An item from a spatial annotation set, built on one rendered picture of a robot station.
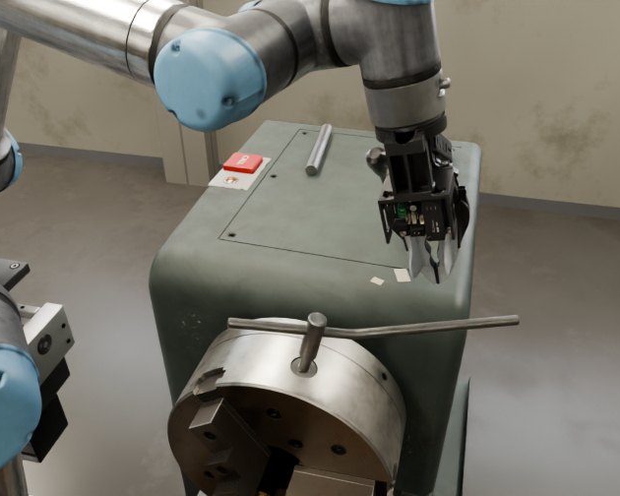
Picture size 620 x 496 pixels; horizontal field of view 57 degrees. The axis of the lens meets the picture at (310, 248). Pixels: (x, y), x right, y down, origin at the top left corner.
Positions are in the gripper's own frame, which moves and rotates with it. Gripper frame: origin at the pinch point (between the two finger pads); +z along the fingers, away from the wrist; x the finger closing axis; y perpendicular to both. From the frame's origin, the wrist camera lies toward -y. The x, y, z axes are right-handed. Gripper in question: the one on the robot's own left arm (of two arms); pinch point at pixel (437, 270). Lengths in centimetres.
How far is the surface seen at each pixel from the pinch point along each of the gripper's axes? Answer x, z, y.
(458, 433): -9, 81, -43
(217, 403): -26.1, 8.0, 14.9
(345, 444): -11.6, 15.3, 13.9
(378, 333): -6.5, 3.3, 7.4
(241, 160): -40, -3, -36
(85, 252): -210, 84, -151
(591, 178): 45, 125, -263
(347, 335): -9.8, 2.6, 8.6
